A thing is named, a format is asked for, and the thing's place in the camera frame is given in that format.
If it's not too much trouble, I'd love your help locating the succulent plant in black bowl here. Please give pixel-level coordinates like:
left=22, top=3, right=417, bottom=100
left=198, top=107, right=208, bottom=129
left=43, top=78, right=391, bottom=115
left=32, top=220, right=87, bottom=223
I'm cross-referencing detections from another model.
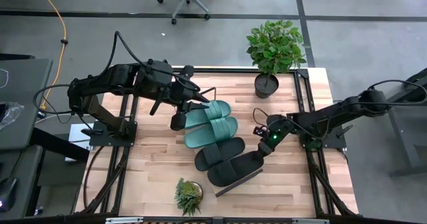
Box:
left=173, top=177, right=204, bottom=217

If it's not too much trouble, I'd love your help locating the black left wrist camera cable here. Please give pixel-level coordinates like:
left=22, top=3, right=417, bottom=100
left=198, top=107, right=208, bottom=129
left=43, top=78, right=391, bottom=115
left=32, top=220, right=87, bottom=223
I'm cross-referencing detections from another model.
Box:
left=99, top=30, right=201, bottom=93

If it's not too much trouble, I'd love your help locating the clear plastic bag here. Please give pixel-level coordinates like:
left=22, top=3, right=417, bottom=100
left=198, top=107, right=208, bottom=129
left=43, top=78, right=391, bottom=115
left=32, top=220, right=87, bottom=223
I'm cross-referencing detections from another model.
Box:
left=0, top=102, right=25, bottom=131

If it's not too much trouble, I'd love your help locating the yellow floor cable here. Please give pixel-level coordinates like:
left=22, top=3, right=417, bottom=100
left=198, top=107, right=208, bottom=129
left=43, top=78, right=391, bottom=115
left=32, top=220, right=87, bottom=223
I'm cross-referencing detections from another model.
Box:
left=33, top=0, right=67, bottom=110

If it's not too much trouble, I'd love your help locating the white flat box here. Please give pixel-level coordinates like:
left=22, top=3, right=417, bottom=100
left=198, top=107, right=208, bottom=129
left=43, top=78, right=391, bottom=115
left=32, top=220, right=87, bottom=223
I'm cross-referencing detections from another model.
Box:
left=65, top=123, right=94, bottom=163

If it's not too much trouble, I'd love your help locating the teal rubber slide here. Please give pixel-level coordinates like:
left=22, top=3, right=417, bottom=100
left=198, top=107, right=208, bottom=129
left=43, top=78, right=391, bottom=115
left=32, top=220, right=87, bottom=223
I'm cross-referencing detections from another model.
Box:
left=183, top=116, right=239, bottom=149
left=182, top=99, right=232, bottom=130

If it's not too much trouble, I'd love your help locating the black computer mouse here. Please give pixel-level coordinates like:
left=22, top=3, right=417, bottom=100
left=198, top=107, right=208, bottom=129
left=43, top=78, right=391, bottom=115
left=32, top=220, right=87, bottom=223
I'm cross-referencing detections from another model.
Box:
left=0, top=177, right=17, bottom=213

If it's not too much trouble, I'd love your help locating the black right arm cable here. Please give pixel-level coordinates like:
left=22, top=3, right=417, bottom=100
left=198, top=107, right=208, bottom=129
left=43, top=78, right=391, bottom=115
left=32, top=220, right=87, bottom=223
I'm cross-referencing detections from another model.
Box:
left=366, top=79, right=427, bottom=105

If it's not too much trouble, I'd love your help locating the silver aluminium rail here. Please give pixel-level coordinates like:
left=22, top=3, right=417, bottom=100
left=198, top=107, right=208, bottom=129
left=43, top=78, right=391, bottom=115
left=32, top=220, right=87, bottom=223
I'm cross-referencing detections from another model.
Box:
left=292, top=218, right=331, bottom=224
left=105, top=217, right=144, bottom=224

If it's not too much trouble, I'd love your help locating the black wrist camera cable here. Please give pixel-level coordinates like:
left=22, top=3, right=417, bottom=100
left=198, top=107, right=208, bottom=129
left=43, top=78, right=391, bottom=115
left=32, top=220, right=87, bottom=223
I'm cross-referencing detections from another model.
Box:
left=99, top=30, right=201, bottom=93
left=252, top=107, right=271, bottom=128

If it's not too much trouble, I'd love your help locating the leafy green tree black pot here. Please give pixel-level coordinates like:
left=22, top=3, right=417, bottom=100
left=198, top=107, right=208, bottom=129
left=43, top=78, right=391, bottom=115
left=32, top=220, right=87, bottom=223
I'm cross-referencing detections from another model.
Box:
left=246, top=19, right=310, bottom=100

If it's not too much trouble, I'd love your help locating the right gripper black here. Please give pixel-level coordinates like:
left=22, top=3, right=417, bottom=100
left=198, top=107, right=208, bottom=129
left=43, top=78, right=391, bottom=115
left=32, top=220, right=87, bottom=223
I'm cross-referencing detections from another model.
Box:
left=257, top=114, right=296, bottom=159

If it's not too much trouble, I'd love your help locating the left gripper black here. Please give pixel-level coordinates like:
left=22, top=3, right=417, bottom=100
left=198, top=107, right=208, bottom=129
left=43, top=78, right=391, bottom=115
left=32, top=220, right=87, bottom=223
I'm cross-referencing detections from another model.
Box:
left=170, top=65, right=211, bottom=131

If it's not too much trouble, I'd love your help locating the black metal table frame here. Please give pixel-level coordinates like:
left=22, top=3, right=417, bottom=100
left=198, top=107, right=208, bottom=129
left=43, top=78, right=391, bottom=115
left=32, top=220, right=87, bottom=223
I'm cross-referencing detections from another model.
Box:
left=75, top=67, right=360, bottom=218

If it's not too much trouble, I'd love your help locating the black rubber slide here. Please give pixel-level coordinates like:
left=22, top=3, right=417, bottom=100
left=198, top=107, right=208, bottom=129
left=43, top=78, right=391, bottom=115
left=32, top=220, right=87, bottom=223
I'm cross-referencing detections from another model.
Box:
left=194, top=137, right=246, bottom=172
left=206, top=150, right=265, bottom=188

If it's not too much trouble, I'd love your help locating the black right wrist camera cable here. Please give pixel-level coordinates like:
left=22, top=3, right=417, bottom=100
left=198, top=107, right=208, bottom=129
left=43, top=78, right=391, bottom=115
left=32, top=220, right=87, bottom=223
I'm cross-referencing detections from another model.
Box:
left=252, top=107, right=271, bottom=128

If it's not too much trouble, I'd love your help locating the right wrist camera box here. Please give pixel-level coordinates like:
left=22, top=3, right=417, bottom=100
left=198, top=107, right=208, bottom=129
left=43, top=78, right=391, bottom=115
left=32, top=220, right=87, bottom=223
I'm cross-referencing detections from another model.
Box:
left=252, top=124, right=270, bottom=140

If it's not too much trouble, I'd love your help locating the dark grey side desk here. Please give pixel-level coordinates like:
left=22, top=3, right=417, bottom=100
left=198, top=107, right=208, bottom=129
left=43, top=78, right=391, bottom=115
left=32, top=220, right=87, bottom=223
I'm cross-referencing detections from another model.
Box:
left=0, top=57, right=53, bottom=151

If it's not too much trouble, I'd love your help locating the black left arm base cable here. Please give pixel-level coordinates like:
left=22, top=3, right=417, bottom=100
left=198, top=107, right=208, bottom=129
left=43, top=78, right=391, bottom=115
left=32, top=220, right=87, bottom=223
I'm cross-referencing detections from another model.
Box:
left=32, top=83, right=73, bottom=115

